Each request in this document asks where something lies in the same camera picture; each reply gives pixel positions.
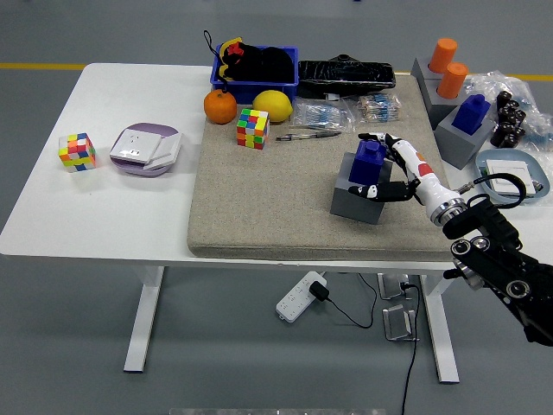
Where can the grey-brown mat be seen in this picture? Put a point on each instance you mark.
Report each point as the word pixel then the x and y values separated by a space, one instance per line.
pixel 268 194

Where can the light blue tray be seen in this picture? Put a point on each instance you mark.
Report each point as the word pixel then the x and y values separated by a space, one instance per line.
pixel 541 173

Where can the white wall socket panel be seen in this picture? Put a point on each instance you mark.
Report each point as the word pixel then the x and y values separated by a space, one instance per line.
pixel 134 147

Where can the black clear pen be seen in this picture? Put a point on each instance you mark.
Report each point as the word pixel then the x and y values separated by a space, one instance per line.
pixel 311 135

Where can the clear bag of resistors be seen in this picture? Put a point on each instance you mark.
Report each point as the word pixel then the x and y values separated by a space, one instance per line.
pixel 378 108
pixel 322 114

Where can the grey round-hole seal holder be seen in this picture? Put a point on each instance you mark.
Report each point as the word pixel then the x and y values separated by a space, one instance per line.
pixel 421 71
pixel 436 110

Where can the yellow red toy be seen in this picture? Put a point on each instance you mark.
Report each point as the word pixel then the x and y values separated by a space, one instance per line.
pixel 224 49

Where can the black cloth bundle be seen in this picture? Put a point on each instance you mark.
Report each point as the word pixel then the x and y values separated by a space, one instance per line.
pixel 268 65

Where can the orange fruit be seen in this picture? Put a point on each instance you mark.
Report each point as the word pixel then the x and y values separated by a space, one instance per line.
pixel 220 107

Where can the white switch panel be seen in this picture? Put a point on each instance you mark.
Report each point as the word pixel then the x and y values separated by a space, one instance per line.
pixel 166 149
pixel 510 166

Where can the colourful puzzle cube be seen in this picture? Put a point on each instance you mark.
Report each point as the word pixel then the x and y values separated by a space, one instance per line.
pixel 77 152
pixel 252 129

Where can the white table leg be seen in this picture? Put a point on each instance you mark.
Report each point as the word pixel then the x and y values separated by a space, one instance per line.
pixel 443 337
pixel 144 320

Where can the pile of dark brown caps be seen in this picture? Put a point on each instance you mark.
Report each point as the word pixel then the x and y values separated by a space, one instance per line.
pixel 510 116

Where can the metal floor bracket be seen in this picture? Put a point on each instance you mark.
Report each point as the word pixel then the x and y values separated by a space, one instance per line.
pixel 391 285
pixel 397 322

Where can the yellow lemon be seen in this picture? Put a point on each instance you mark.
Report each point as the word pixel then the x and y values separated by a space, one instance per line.
pixel 273 106

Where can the grey square-hole seal holder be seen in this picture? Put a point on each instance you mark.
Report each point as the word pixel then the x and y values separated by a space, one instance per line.
pixel 354 209
pixel 458 147

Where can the white power strip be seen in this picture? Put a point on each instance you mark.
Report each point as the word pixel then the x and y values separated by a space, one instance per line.
pixel 294 302

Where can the black plug adapter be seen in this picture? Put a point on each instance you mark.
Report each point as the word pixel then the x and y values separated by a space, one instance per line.
pixel 319 290

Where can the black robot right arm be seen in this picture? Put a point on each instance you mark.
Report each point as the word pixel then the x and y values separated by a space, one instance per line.
pixel 488 255

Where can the purple plate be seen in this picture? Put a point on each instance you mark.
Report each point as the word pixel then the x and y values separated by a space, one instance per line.
pixel 151 127

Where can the orange cylinder seal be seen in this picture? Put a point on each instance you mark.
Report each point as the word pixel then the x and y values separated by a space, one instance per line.
pixel 453 80
pixel 443 54

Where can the black film-wrapped long object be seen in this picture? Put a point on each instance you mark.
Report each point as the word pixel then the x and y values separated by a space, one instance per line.
pixel 345 78

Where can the crumpled clear plastic bags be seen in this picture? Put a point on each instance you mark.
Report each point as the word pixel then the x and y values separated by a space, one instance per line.
pixel 488 84

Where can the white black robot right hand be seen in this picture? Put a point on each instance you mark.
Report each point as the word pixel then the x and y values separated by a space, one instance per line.
pixel 427 181

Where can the blue plastic bin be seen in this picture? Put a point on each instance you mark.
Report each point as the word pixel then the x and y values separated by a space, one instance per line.
pixel 259 91

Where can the blue square seal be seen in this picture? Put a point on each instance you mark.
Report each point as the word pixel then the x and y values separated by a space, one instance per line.
pixel 365 166
pixel 471 114

